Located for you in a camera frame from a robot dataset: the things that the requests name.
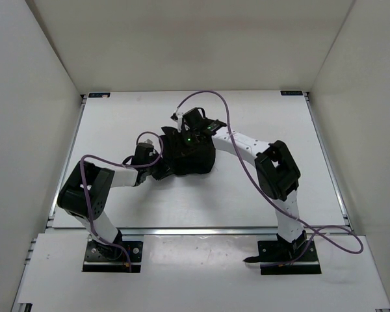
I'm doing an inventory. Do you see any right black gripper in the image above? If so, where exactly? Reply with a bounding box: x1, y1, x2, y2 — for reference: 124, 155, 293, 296
174, 127, 201, 159

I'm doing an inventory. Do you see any black pleated skirt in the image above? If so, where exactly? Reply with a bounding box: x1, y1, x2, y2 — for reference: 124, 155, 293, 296
153, 126, 216, 180

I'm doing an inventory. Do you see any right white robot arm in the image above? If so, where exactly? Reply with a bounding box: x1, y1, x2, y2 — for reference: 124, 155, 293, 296
171, 107, 306, 260

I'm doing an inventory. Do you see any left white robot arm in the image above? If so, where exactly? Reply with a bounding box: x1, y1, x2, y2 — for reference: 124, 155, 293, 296
57, 142, 172, 259

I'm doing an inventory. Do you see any left blue corner label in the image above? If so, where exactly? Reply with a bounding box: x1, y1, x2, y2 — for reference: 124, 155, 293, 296
88, 92, 111, 98

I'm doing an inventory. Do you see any blue corner label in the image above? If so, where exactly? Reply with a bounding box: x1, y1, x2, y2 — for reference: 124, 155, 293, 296
280, 90, 303, 96
88, 92, 111, 98

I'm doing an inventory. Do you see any right blue corner label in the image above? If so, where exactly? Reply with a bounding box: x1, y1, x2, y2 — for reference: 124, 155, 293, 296
280, 90, 303, 96

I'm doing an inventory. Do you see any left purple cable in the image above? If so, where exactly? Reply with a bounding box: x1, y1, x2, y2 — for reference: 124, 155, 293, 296
79, 130, 164, 270

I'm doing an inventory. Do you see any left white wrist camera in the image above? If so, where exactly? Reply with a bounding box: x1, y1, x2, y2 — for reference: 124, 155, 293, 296
143, 139, 154, 146

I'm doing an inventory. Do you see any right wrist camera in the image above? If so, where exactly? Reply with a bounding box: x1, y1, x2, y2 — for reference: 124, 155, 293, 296
170, 109, 185, 133

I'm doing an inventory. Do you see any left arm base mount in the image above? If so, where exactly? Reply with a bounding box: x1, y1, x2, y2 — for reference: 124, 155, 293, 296
82, 237, 144, 274

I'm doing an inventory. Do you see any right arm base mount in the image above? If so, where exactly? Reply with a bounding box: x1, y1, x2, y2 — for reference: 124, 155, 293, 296
243, 240, 322, 275

